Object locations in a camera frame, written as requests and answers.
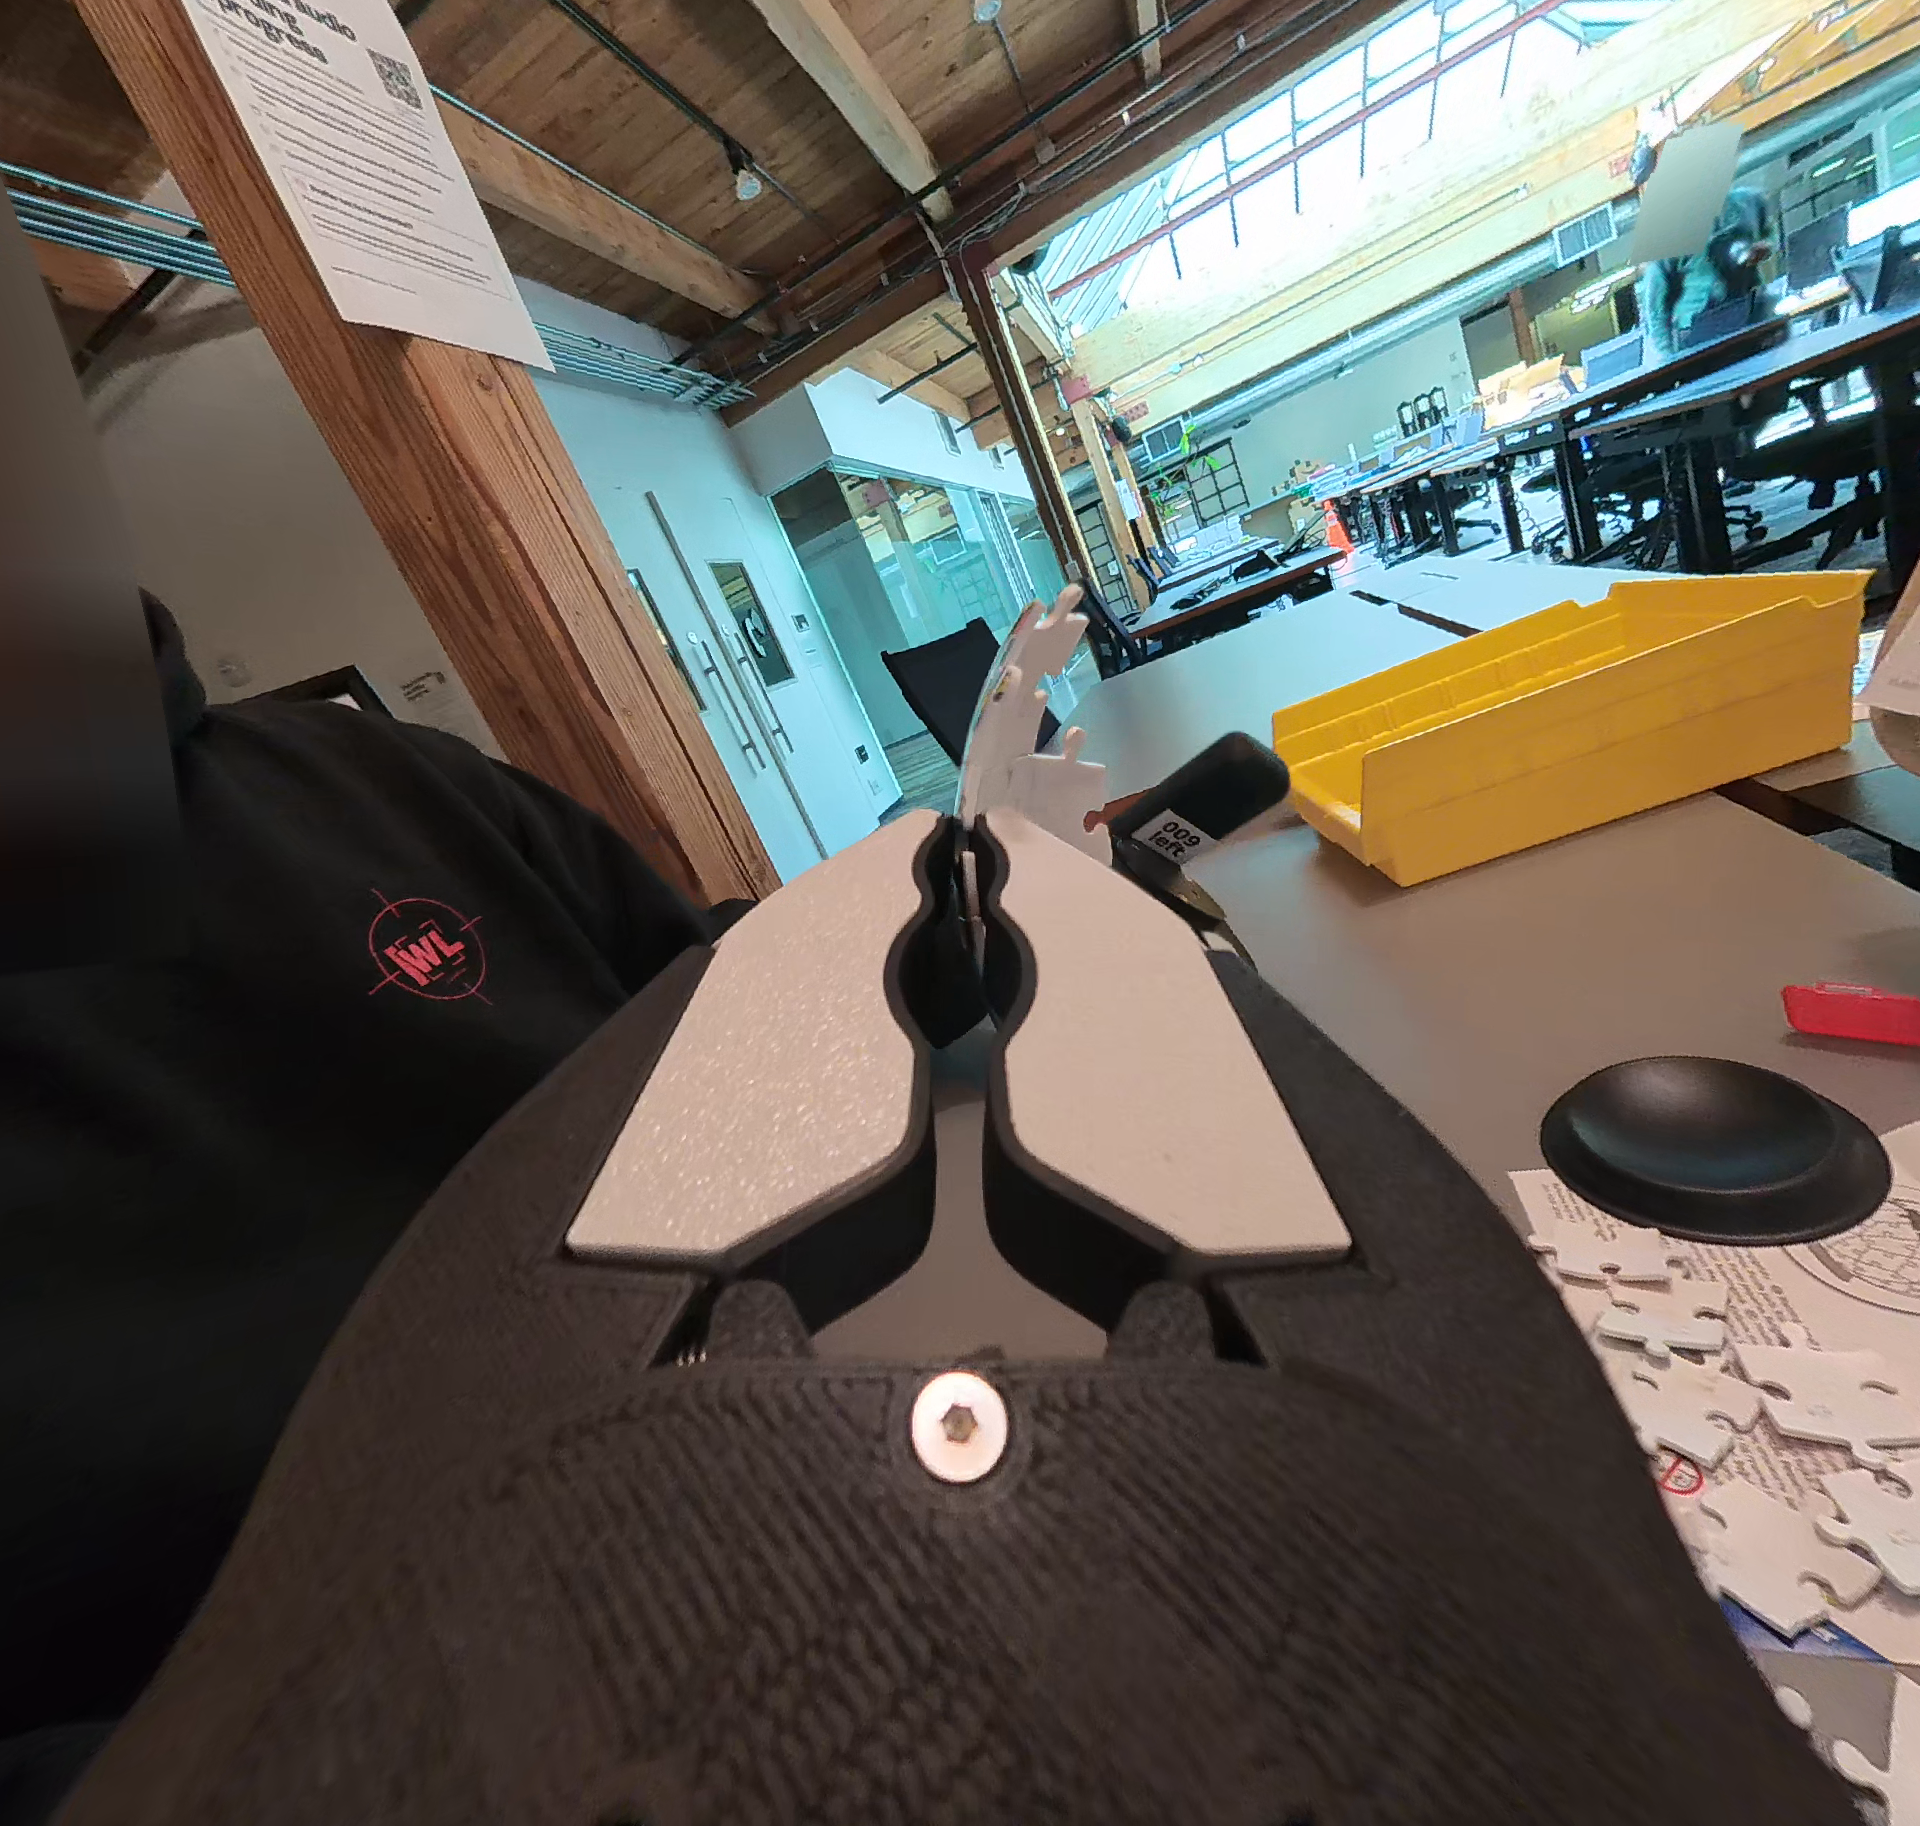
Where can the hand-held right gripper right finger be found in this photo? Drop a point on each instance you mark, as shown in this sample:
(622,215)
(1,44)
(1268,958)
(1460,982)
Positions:
(1170,1090)

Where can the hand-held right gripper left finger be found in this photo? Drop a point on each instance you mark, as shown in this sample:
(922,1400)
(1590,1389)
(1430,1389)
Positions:
(749,1090)

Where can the curved assembled puzzle section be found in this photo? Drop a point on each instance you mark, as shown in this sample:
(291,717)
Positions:
(1020,714)

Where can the pile of white puzzle pieces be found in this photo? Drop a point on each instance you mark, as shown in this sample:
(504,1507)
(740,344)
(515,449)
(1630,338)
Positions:
(1801,1392)

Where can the black round puzzle stand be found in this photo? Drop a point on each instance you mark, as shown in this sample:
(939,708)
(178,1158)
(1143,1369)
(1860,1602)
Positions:
(1710,1142)

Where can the grey table with wooden edge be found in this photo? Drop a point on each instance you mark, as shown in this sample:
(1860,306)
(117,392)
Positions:
(1199,686)

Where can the orange traffic cone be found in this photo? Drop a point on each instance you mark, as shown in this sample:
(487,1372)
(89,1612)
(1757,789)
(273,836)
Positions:
(1335,528)

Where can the black office chair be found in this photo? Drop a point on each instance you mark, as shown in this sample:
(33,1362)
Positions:
(946,686)

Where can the yellow plastic bin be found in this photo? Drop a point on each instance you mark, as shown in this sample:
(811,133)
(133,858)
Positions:
(1575,730)

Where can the person's black sweatshirt torso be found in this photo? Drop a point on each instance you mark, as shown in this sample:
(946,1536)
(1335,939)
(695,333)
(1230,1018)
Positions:
(298,1181)

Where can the long black workbench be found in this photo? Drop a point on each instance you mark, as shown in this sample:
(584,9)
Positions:
(1725,385)

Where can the small red plastic object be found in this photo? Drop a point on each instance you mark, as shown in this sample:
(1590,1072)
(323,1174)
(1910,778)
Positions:
(1860,1012)

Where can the metal conduit pipes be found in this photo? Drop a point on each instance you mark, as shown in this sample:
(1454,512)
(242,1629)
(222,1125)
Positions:
(633,365)

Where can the white paper notice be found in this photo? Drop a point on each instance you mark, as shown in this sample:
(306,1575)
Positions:
(345,130)

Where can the black picture frame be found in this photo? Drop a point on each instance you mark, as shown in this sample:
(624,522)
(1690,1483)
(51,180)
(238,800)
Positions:
(298,686)

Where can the wooden post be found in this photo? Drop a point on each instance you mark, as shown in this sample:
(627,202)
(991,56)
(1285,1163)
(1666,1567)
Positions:
(451,507)

